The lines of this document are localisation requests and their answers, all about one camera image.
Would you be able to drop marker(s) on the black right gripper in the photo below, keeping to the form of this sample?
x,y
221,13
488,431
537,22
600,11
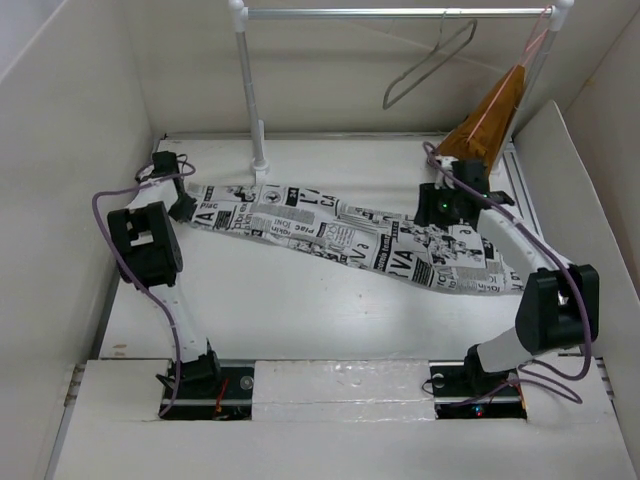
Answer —
x,y
426,209

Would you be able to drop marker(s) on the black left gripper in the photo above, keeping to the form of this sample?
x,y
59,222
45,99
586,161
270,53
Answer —
x,y
183,214

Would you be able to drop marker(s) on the newspaper print trousers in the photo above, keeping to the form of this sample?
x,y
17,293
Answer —
x,y
454,259

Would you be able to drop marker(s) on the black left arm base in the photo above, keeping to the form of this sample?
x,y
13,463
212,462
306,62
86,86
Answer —
x,y
212,392

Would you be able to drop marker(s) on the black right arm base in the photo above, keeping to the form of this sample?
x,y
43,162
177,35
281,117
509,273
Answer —
x,y
462,390

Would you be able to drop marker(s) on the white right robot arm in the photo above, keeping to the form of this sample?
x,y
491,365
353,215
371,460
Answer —
x,y
559,307

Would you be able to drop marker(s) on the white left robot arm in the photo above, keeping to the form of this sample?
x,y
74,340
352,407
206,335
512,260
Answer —
x,y
150,257

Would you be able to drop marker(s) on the brown hanging garment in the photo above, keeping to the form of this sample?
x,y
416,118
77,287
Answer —
x,y
481,134

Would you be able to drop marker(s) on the white cardboard panel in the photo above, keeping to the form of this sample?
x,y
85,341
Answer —
x,y
574,223

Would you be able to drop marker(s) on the white metal clothes rack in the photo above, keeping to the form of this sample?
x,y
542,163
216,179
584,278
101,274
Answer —
x,y
323,70

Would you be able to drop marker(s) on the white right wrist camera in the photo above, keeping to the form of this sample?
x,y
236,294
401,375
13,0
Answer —
x,y
445,163

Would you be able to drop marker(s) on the grey wire hanger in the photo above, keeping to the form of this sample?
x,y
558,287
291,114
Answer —
x,y
445,49

